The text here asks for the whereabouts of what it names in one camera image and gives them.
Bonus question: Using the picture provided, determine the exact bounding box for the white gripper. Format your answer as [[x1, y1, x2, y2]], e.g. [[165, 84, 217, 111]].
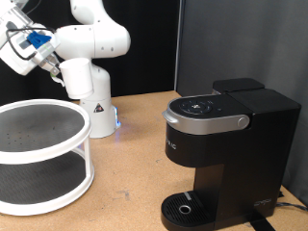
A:
[[0, 18, 63, 78]]

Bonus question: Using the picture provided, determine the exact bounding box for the grey partition panel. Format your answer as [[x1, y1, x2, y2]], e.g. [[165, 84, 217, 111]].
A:
[[174, 0, 308, 206]]

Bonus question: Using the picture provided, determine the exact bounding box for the black tape strip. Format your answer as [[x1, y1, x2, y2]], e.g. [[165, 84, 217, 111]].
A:
[[246, 218, 277, 231]]

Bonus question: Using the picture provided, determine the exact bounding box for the black backdrop curtain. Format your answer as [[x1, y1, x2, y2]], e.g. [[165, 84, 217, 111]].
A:
[[0, 0, 181, 107]]

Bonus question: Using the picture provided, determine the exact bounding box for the black Keurig coffee machine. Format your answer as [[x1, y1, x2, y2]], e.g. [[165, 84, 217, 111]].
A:
[[160, 77, 302, 231]]

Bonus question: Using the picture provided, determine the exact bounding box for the black drip tray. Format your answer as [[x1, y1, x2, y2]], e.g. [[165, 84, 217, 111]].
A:
[[160, 191, 214, 231]]

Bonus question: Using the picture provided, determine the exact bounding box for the white two-tier turntable shelf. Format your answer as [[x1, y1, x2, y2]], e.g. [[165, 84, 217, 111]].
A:
[[0, 98, 95, 217]]

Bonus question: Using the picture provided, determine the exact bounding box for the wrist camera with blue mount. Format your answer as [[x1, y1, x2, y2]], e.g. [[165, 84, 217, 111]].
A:
[[17, 30, 53, 54]]

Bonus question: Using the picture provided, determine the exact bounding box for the Keurig lid with silver handle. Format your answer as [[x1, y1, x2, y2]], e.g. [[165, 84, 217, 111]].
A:
[[162, 93, 253, 137]]

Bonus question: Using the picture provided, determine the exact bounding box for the braided machine power cable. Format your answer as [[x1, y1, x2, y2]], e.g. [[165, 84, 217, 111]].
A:
[[276, 201, 308, 213]]

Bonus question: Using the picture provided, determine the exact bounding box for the black camera cable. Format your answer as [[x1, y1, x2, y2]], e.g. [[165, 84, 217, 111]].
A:
[[5, 0, 56, 62]]

